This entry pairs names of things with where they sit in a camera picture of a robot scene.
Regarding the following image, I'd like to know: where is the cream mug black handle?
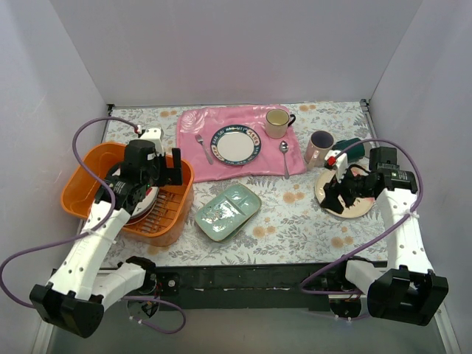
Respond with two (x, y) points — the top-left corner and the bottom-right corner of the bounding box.
(265, 109), (296, 139)

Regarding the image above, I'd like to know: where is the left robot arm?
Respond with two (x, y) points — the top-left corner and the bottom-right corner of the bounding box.
(29, 139), (183, 338)

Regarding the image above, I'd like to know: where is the light green divided tray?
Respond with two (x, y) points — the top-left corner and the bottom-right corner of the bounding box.
(195, 184), (262, 242)

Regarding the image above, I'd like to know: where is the white plate green rim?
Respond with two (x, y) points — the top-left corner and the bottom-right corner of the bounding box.
(210, 125), (262, 166)

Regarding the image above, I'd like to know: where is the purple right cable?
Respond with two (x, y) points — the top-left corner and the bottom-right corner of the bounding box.
(300, 139), (425, 320)

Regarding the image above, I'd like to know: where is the metal spoon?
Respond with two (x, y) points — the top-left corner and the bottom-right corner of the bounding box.
(279, 141), (290, 179)

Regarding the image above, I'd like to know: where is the cream and pink branch plate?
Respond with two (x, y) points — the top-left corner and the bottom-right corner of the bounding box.
(314, 170), (375, 219)

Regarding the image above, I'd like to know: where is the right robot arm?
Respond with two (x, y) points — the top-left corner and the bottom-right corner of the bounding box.
(321, 147), (448, 326)

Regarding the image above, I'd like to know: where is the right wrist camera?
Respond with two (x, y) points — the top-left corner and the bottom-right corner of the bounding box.
(324, 150), (348, 182)

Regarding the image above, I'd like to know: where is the pink cloth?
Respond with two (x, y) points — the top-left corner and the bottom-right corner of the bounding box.
(176, 105), (306, 182)

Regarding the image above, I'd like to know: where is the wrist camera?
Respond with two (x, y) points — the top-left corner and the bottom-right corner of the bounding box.
(324, 150), (348, 182)
(139, 128), (164, 156)

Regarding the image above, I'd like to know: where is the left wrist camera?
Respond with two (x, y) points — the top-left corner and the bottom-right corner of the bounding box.
(139, 128), (164, 156)

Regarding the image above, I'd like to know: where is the metal fork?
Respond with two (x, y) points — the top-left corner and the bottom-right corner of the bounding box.
(195, 134), (214, 164)

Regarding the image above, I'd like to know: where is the floral tablecloth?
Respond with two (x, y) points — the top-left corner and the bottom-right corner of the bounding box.
(103, 101), (384, 268)

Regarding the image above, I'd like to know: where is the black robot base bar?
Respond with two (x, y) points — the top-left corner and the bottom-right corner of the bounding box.
(154, 263), (330, 311)

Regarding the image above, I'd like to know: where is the pink mug purple inside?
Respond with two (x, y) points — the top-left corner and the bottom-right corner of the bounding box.
(304, 131), (335, 170)

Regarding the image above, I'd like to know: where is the aluminium frame rail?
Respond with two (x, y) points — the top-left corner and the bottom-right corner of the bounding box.
(360, 98), (421, 266)

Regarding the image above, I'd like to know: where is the dark green mug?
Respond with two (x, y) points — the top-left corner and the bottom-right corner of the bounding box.
(331, 138), (366, 162)

